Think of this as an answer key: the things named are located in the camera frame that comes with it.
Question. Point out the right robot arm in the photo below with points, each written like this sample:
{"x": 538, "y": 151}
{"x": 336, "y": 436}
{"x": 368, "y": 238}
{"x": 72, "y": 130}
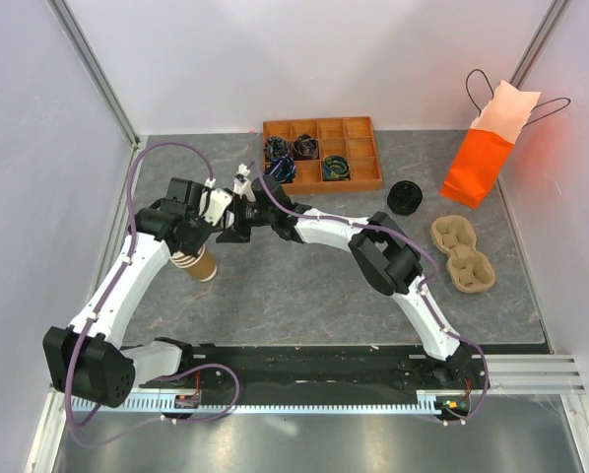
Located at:
{"x": 389, "y": 261}

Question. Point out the cardboard cup carrier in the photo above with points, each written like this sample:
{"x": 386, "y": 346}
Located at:
{"x": 469, "y": 269}

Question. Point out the orange paper bag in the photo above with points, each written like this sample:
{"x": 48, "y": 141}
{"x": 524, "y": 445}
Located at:
{"x": 491, "y": 137}

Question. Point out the blue striped rolled tie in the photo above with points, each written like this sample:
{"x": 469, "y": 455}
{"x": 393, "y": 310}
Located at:
{"x": 282, "y": 169}

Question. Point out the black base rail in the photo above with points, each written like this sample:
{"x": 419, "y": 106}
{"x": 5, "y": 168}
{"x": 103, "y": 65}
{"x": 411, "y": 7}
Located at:
{"x": 317, "y": 376}

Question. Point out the white cable duct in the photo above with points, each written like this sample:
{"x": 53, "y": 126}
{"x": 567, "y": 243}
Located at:
{"x": 168, "y": 403}

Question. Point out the stack of black lids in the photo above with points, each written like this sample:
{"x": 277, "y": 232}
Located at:
{"x": 404, "y": 198}

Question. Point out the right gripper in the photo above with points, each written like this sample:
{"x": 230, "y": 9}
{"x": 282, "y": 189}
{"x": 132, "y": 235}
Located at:
{"x": 237, "y": 234}

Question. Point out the stack of paper cups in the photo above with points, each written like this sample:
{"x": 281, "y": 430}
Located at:
{"x": 202, "y": 267}

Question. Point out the green yellow rolled tie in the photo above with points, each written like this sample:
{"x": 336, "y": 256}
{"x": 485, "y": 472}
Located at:
{"x": 335, "y": 168}

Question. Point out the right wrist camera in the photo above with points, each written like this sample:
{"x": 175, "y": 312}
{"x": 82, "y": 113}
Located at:
{"x": 242, "y": 185}

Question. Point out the dark patterned rolled tie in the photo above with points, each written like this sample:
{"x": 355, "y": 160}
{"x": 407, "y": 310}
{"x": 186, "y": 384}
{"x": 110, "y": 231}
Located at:
{"x": 276, "y": 148}

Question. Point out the wooden compartment tray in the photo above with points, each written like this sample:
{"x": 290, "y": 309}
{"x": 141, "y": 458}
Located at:
{"x": 351, "y": 137}

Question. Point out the black brown rolled tie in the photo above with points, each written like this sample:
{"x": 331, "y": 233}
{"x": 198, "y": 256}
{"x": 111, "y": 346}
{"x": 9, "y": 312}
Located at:
{"x": 305, "y": 147}

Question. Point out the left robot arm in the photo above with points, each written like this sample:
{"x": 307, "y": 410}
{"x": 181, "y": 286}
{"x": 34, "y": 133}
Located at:
{"x": 86, "y": 359}

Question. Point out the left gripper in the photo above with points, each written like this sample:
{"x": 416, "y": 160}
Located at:
{"x": 193, "y": 249}

